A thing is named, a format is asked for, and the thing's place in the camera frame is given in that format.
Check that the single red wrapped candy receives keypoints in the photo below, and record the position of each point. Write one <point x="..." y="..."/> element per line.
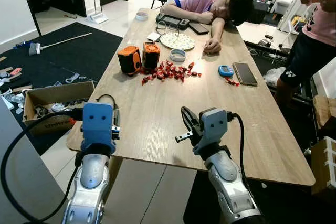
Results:
<point x="232" y="81"/>

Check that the light wooden table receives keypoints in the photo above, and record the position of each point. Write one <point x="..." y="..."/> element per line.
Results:
<point x="157" y="114"/>

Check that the red wrapped candy pile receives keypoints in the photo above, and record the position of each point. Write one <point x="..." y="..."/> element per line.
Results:
<point x="170" y="72"/>

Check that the black flat case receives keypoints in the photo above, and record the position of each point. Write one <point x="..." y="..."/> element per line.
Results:
<point x="198" y="28"/>

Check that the small brown cardboard box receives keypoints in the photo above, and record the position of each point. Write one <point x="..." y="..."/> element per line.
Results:
<point x="325" y="109"/>

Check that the small white card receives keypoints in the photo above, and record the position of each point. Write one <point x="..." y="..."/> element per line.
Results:
<point x="154" y="36"/>

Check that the grey board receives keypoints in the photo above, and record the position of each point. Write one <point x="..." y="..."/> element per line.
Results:
<point x="21" y="182"/>

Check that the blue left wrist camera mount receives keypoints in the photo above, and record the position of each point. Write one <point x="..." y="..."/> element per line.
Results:
<point x="97" y="124"/>

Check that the white tape roll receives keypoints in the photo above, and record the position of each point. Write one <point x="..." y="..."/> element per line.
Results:
<point x="136" y="16"/>
<point x="171" y="56"/>

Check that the black floor rug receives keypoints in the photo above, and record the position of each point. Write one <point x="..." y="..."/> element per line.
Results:
<point x="79" y="59"/>

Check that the white floor mop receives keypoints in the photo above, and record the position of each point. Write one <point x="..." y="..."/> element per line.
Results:
<point x="35" y="49"/>

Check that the sleeping person pink shirt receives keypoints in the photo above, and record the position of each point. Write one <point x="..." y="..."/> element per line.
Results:
<point x="197" y="1"/>

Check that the large closed cardboard box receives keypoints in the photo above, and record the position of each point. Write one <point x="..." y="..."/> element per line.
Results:
<point x="324" y="163"/>

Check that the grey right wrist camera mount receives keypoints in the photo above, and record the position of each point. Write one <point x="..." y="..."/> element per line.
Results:
<point x="212" y="127"/>

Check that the black controller device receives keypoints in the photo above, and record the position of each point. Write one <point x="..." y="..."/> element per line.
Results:
<point x="172" y="22"/>

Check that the open cardboard box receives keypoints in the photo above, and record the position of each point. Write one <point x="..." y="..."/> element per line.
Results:
<point x="52" y="95"/>

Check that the small orange black box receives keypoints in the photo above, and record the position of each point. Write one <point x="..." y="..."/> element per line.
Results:
<point x="151" y="56"/>

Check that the dark smartphone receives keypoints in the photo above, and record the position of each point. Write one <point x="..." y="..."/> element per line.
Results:
<point x="244" y="74"/>

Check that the white patterned plate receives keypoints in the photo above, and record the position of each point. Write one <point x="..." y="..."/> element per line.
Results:
<point x="177" y="41"/>

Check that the blue digital timer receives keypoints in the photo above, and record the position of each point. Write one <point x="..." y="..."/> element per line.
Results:
<point x="226" y="71"/>

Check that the large orange black box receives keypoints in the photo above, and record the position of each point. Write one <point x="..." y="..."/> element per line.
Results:
<point x="128" y="60"/>

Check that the flat white box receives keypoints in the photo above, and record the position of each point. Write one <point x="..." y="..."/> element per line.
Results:
<point x="6" y="102"/>

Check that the standing person black shorts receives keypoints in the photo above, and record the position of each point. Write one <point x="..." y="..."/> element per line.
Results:
<point x="310" y="45"/>

